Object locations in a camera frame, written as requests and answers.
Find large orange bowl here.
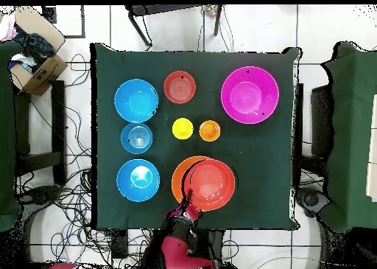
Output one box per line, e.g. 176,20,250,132
171,156,210,206

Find wide red bowl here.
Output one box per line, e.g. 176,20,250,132
183,158,236,212

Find large blue bowl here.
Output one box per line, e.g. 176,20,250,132
116,158,161,203
113,79,159,124

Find yellow cup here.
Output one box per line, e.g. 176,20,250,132
172,117,194,141

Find orange cup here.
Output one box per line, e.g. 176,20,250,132
199,119,221,142

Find black power box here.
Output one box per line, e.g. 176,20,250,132
110,228,129,259

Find small teal blue bowl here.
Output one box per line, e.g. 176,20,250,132
120,122,154,155

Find small red bowl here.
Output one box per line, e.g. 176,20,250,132
163,70,197,105

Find large pink bowl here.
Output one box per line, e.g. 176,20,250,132
220,66,280,125

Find dark green table cloth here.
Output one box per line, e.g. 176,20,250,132
89,42,301,231

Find green covered table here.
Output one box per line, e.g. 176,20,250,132
320,41,377,233
0,41,23,233

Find colourful small item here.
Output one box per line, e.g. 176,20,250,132
202,4,219,19

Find cardboard box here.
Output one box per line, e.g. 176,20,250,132
10,5,69,97

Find dark blue cloth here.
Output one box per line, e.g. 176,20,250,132
13,25,55,72

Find pink cloth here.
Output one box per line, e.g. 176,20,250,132
0,13,17,43

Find black cable tangle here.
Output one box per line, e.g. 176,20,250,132
14,53,160,269

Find blue cable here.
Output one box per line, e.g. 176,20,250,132
49,206,89,265

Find black bench frame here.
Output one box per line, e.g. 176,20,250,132
13,80,67,186

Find black stool frame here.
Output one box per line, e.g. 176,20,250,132
124,4,224,49

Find thin black square frame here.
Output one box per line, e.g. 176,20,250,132
42,4,86,39

